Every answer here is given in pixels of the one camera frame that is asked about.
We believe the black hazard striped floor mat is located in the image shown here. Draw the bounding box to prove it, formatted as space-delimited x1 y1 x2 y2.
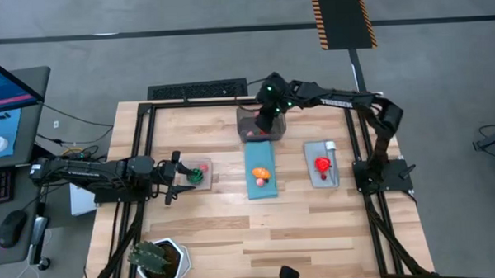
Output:
309 0 379 52

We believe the black desk cable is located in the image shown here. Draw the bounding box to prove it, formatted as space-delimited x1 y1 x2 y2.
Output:
33 97 116 148

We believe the black aluminium table frame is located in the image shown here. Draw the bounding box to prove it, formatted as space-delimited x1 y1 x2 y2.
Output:
77 90 435 278

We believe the grey desk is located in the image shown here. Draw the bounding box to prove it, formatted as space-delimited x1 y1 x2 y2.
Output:
0 65 59 266

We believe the green striped watermelon toy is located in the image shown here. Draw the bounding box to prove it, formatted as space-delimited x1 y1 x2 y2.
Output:
186 167 205 186

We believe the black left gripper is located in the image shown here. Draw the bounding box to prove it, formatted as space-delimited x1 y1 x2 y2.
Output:
158 149 202 206

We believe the green succulent plant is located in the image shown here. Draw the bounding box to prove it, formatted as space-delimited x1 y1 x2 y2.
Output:
126 239 172 277

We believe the clear grey tupperware container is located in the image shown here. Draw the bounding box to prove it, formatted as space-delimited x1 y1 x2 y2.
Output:
236 104 289 144

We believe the blue tray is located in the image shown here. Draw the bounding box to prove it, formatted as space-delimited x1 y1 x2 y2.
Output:
243 139 280 201

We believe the black perforated floor panel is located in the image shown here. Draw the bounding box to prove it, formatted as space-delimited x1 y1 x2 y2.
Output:
146 77 249 101

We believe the white hexagonal plant pot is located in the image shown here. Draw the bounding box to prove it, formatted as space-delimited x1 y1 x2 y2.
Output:
134 236 193 278

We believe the black floor cable cover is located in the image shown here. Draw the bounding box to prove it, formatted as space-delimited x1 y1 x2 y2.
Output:
348 48 367 93

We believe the black block object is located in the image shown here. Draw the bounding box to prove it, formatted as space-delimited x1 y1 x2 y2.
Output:
277 264 302 278

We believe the black computer mouse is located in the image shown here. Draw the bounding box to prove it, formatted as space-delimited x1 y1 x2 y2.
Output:
0 209 28 250

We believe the grey black desk device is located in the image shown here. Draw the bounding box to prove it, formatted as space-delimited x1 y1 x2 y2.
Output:
28 214 52 272

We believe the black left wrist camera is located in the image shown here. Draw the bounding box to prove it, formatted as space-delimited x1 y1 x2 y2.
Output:
161 161 177 181

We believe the white cord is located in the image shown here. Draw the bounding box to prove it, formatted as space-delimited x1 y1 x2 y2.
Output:
10 244 41 278

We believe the white box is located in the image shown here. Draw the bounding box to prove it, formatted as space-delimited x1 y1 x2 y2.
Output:
69 181 98 217

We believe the clear left tray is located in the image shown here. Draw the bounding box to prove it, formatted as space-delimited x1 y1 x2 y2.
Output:
177 157 215 191

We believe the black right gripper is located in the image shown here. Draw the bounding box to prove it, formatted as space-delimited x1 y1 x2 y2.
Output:
252 96 289 134

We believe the red bell pepper toy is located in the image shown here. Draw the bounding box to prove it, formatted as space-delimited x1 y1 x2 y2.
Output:
313 155 332 174

